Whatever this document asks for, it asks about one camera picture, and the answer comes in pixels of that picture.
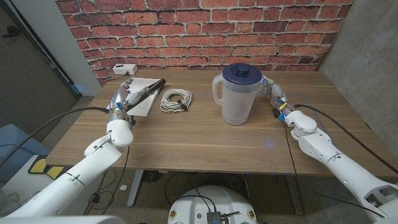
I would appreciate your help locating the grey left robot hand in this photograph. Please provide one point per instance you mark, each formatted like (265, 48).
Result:
(119, 104)

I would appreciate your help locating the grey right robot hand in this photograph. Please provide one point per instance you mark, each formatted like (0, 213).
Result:
(276, 93)

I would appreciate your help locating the black stapler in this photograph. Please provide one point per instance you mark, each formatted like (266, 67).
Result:
(155, 85)

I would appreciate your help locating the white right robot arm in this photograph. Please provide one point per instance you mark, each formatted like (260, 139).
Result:
(342, 165)

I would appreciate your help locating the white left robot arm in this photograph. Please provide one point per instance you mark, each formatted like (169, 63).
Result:
(77, 177)

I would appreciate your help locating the open paperback book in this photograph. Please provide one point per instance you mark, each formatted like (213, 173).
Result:
(146, 104)

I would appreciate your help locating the clear pitcher with blue lid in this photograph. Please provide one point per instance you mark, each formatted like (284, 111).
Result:
(237, 96)

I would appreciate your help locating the white power strip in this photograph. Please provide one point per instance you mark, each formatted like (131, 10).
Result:
(125, 69)

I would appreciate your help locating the small white floor adapter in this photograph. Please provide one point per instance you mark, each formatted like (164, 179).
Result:
(123, 187)

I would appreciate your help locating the white table leg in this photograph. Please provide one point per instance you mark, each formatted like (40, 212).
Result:
(135, 188)

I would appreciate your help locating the dark wooden door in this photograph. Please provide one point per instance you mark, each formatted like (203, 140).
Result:
(28, 87)

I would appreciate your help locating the red brick printed backdrop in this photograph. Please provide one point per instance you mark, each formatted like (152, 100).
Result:
(202, 34)

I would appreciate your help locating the grey table leg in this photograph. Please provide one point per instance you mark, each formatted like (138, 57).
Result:
(294, 196)

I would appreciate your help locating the blue plastic bin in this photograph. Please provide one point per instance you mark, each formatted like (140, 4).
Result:
(15, 146)

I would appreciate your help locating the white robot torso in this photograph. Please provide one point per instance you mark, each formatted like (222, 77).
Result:
(214, 199)

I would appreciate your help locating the white sneaker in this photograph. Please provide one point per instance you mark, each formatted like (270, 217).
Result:
(9, 202)

